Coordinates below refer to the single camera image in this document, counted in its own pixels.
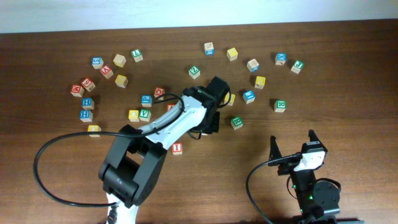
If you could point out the green Z letter block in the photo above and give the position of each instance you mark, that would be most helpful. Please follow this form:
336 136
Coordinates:
194 72

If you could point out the red A letter block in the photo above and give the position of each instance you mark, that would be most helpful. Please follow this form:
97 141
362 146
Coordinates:
170 106

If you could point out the yellow O letter block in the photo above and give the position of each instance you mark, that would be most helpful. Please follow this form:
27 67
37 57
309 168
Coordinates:
133 115

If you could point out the green L letter block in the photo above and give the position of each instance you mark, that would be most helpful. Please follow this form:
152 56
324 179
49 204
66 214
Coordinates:
137 55

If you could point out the yellow block right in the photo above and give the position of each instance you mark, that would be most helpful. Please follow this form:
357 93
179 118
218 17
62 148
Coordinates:
260 82

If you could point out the blue K letter block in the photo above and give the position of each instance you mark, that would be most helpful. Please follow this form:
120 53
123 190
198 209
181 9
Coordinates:
280 58

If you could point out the green R letter block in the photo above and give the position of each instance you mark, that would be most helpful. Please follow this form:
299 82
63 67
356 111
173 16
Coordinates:
237 122

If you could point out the green J letter block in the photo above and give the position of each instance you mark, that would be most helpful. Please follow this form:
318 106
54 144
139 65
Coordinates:
297 66

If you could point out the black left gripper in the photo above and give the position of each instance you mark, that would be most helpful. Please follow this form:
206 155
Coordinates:
214 127

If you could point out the yellow D letter block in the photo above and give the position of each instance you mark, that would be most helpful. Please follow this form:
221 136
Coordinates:
94 128

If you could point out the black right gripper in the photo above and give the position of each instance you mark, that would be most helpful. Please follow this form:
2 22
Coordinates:
287 167

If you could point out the blue H letter block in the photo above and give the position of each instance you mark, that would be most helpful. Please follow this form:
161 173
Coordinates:
86 116

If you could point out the blue 5 number block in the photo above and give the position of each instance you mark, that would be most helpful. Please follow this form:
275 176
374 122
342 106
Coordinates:
97 62

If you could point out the blue H block upper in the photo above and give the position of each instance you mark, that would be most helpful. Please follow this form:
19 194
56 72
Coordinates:
88 104

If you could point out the blue I letter block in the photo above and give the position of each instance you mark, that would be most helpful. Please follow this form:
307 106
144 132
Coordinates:
249 96

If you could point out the green R block right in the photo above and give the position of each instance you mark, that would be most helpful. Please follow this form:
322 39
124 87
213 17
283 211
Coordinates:
279 106

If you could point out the red Q letter block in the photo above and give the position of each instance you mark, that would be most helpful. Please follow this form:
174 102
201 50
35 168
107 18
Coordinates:
159 93

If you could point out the blue sided wood block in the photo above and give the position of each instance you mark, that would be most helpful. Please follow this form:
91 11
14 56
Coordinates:
209 48

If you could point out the yellow E letter block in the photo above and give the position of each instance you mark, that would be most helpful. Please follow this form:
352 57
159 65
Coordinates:
229 99

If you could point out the yellow G letter block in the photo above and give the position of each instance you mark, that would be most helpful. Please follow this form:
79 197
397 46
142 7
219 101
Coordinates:
121 81

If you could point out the blue P letter block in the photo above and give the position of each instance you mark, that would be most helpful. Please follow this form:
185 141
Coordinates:
146 100

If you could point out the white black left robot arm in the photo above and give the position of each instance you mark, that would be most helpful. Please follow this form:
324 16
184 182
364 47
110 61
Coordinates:
133 164

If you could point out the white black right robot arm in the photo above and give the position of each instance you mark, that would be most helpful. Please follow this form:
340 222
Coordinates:
318 199

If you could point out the green V letter block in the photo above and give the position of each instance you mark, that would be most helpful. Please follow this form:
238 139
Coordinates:
144 115

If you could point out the plain wood yellow block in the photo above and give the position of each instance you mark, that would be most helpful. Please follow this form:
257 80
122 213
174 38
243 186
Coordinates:
119 60

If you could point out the yellow block top centre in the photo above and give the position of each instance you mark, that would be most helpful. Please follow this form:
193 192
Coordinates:
232 54

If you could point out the wood block blue D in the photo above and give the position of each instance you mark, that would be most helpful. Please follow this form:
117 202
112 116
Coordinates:
253 65

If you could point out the red I letter block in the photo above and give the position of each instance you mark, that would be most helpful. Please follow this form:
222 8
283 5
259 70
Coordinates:
177 148

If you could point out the red 6 number block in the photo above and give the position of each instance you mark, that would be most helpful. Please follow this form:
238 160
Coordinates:
88 84

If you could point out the red M letter block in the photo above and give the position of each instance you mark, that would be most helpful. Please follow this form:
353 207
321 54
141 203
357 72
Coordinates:
77 90

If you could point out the red A block upper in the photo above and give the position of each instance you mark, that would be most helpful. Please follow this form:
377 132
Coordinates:
106 71

